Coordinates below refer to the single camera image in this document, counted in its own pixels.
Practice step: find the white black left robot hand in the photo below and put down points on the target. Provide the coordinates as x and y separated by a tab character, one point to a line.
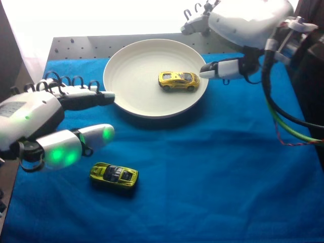
30	119

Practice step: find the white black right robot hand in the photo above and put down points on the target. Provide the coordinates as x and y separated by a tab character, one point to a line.
248	20

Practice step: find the yellow toy car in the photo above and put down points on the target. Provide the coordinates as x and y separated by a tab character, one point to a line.
177	82

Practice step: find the green toy car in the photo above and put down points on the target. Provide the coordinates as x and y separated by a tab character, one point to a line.
114	176

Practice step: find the white curtain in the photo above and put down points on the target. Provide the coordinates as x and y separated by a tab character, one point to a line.
15	50

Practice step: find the white round plate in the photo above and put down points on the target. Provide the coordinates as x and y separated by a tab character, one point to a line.
136	83

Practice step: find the blue table cloth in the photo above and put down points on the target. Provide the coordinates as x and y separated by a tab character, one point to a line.
202	177

